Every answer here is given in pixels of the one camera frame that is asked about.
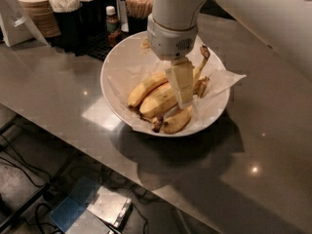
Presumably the white paper liner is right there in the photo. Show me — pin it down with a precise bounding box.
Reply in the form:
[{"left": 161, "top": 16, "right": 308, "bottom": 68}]
[{"left": 105, "top": 31, "right": 248, "bottom": 134}]

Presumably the white paper bag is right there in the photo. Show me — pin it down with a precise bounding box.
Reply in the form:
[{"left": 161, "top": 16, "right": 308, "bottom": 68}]
[{"left": 0, "top": 0, "right": 47, "bottom": 47}]

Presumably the black rubber mat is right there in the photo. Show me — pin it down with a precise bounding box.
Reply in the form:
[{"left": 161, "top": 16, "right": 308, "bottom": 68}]
[{"left": 52, "top": 29, "right": 130, "bottom": 62}]

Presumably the blue and silver box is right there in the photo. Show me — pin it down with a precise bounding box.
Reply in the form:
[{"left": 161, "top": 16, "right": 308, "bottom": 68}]
[{"left": 50, "top": 177, "right": 132, "bottom": 234}]

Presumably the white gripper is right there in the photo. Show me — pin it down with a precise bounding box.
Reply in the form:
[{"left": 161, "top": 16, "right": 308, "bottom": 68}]
[{"left": 140, "top": 15, "right": 198, "bottom": 109}]

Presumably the yellow banana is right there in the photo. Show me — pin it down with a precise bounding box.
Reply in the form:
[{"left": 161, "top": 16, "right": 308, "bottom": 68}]
[
  {"left": 138, "top": 46, "right": 210, "bottom": 119},
  {"left": 161, "top": 76, "right": 210, "bottom": 136},
  {"left": 127, "top": 71, "right": 168, "bottom": 108}
]

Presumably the white bowl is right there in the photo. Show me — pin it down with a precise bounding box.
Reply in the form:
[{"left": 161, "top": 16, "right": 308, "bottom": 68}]
[{"left": 99, "top": 30, "right": 231, "bottom": 137}]

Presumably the black cup of wrapped straws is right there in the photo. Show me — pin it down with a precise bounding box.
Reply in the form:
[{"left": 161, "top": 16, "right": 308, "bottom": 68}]
[{"left": 49, "top": 0, "right": 84, "bottom": 52}]

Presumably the black cup of wooden sticks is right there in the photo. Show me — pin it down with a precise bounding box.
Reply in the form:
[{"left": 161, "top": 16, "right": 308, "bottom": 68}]
[{"left": 126, "top": 0, "right": 153, "bottom": 33}]

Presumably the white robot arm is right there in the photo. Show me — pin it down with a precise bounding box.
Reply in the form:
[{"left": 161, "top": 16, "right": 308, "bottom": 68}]
[{"left": 147, "top": 0, "right": 312, "bottom": 78}]

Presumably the black cup of napkins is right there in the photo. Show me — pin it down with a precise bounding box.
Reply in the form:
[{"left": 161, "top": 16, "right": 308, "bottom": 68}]
[{"left": 79, "top": 0, "right": 102, "bottom": 35}]

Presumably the stack of paper cups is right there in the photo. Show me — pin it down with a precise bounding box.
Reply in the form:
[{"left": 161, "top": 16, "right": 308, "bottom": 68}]
[{"left": 18, "top": 0, "right": 60, "bottom": 38}]

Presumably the black metal frame bar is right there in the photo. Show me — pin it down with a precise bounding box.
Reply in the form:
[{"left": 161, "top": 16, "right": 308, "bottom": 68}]
[{"left": 0, "top": 183, "right": 51, "bottom": 234}]

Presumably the black floor cable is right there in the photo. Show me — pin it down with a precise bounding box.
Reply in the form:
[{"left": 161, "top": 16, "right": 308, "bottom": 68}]
[{"left": 0, "top": 135, "right": 53, "bottom": 188}]

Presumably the small brown sauce bottle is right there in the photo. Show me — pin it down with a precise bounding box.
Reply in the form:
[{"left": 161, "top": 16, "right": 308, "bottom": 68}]
[{"left": 105, "top": 6, "right": 122, "bottom": 47}]

